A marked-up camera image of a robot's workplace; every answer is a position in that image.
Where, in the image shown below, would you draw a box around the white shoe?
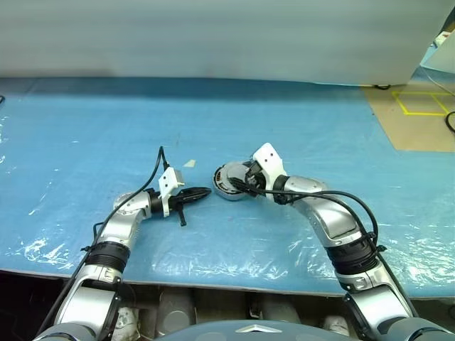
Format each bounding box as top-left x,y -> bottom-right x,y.
115,307 -> 139,338
323,315 -> 351,337

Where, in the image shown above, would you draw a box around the grey rounded shape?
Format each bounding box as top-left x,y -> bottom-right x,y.
158,289 -> 195,331
254,294 -> 296,323

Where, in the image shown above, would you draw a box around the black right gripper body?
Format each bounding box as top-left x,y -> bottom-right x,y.
242,161 -> 267,189

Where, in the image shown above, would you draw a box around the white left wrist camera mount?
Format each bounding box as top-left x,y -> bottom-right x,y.
157,167 -> 186,218

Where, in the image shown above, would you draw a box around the blue plastic table cover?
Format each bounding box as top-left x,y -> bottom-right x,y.
0,77 -> 455,298

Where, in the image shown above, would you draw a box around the silver motor stator copper windings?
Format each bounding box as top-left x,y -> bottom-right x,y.
212,163 -> 257,203

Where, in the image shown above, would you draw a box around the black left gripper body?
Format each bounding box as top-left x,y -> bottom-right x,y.
168,193 -> 188,229

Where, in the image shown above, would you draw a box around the white partition board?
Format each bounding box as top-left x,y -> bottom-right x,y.
0,0 -> 455,86

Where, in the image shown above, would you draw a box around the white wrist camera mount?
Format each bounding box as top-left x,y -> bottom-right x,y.
157,167 -> 186,218
251,142 -> 288,195

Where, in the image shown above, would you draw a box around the silver finned rotor disc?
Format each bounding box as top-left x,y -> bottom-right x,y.
222,160 -> 254,188

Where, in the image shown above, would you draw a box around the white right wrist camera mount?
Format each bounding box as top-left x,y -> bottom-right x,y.
251,142 -> 288,195

